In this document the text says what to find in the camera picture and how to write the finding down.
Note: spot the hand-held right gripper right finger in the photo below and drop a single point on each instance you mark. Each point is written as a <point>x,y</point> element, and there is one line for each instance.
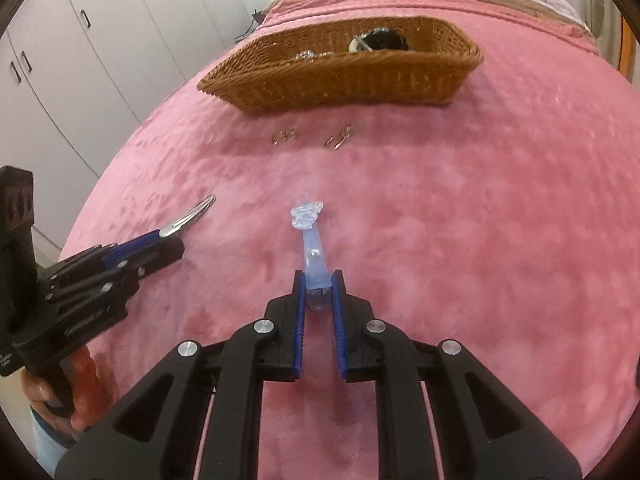
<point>336,330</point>

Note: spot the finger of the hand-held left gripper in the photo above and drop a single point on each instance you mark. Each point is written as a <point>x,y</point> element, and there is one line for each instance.
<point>160,257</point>
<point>125,252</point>

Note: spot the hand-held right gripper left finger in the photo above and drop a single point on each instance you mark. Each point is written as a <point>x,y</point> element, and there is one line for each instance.
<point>300,330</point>

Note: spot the silver metal hair clip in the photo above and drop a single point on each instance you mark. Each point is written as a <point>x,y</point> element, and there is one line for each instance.
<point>192,212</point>

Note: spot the clear plastic hair clip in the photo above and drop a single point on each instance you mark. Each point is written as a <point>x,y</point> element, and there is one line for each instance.
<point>312,260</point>

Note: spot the brown wicker basket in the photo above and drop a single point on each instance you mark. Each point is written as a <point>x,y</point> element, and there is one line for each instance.
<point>325,85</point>

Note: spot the black wrist watch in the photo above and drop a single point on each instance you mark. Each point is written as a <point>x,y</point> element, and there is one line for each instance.
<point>385,40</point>

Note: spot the person's left hand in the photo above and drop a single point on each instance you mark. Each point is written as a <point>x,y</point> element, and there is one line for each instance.
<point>87,385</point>

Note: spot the gold hoop earrings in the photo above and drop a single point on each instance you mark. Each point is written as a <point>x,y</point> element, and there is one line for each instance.
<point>282,136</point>

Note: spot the gold clasp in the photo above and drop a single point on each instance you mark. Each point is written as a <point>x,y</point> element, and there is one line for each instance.
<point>337,139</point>

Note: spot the white wardrobe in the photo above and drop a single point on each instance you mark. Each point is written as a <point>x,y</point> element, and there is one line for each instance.
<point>100,60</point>

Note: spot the beige and orange curtain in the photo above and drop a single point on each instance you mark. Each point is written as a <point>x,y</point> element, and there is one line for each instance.
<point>625,50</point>

